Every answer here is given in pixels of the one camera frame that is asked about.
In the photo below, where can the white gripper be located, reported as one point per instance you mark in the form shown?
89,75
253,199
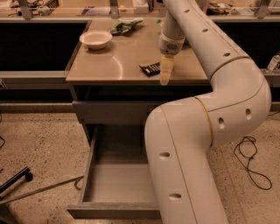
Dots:
171,46

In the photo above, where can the black rxbar chocolate bar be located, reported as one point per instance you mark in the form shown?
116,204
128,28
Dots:
152,69

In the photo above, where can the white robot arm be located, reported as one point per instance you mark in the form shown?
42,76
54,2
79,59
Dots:
178,133

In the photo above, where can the grey drawer cabinet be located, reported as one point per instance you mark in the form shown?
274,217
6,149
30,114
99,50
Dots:
114,73

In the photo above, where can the closed grey top drawer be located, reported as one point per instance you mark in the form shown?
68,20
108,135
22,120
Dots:
113,112

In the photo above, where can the open grey middle drawer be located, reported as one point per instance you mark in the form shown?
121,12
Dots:
117,182

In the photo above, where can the light green chip bag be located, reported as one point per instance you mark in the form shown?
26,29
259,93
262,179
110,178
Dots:
160,22

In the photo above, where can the dark green snack bag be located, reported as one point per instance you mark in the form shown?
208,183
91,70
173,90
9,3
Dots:
123,27

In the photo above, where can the white bowl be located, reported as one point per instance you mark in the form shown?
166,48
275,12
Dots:
95,40

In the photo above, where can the clear plastic bottle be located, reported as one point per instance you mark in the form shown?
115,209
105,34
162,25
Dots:
274,62

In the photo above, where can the grey metal floor rod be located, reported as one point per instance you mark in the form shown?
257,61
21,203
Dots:
40,190

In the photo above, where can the black chair leg with caster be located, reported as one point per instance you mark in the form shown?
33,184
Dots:
24,173

